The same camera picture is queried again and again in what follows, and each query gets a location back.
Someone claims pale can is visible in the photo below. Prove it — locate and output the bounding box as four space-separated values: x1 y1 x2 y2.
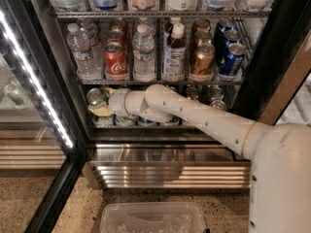
202 86 224 102
210 100 226 111

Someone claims middle wire shelf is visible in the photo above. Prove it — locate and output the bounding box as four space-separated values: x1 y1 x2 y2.
79 80 242 85

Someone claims red cola can middle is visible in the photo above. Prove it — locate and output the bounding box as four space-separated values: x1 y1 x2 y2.
107 29 126 47

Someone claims gold can middle front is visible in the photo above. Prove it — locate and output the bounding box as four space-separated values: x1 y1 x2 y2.
190 44 215 78

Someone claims blue can middle rear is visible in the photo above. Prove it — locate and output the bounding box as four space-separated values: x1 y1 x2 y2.
215 17 236 37

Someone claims clear plastic bin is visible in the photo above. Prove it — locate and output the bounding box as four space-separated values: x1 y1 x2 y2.
100 202 206 233

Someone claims centre water bottle front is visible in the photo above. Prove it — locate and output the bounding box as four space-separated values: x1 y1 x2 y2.
132 23 156 83

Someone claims brown tea bottle front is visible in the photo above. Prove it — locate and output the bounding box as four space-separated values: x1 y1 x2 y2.
162 22 186 82

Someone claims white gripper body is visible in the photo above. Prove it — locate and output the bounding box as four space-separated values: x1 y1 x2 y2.
109 88 130 117

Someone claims rear left water bottle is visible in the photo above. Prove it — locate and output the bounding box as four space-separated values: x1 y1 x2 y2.
78 18 103 68

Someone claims gold can bottom rear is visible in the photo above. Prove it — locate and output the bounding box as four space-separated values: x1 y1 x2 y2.
186 87 198 100

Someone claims red cola can front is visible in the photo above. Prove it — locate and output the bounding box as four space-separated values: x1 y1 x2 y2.
104 42 128 81

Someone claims upper wire shelf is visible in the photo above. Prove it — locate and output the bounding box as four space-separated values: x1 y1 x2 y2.
55 11 270 19

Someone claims brown tea bottle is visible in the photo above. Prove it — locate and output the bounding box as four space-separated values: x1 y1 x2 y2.
163 17 181 40
162 22 186 82

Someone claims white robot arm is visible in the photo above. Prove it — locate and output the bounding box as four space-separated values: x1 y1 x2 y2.
97 84 311 233

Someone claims water bottle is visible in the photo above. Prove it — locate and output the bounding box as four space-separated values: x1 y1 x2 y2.
67 23 97 80
132 23 156 83
78 18 103 68

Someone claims gold can middle rear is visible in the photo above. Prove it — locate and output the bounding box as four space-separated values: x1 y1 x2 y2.
191 18 211 34

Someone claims pale can bottom front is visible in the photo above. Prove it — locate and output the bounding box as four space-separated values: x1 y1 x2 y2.
210 100 226 111

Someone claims front left water bottle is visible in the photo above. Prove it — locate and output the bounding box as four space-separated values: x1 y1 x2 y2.
67 23 97 80

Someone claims gold can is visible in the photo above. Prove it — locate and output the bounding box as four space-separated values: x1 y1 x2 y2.
190 44 215 78
186 87 198 100
191 18 211 34
190 31 212 50

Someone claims blue can middle front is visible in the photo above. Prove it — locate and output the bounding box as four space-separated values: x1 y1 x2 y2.
218 43 246 81

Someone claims gold can middle centre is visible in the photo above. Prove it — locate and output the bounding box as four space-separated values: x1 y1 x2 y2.
190 31 212 50

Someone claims blue can middle centre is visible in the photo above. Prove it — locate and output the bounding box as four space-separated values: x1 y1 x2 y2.
216 30 241 64

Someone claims wire shelf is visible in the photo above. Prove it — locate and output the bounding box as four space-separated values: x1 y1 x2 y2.
79 80 242 85
55 11 270 19

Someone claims glass fridge door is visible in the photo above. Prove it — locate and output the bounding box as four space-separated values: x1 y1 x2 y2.
0 0 86 233

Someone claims brown tea bottle rear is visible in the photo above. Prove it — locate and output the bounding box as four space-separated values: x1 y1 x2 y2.
163 17 181 40

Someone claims red cola can rear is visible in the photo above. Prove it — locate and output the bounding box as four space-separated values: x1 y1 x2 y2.
110 19 128 34

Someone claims white LED light strip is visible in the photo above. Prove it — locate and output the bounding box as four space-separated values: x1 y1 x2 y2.
0 11 74 149

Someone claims pale can bottom rear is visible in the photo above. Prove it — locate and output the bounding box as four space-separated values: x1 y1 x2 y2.
202 86 224 102

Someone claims red cola can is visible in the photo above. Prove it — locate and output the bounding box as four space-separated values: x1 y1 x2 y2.
107 29 126 47
104 42 128 81
110 19 128 34

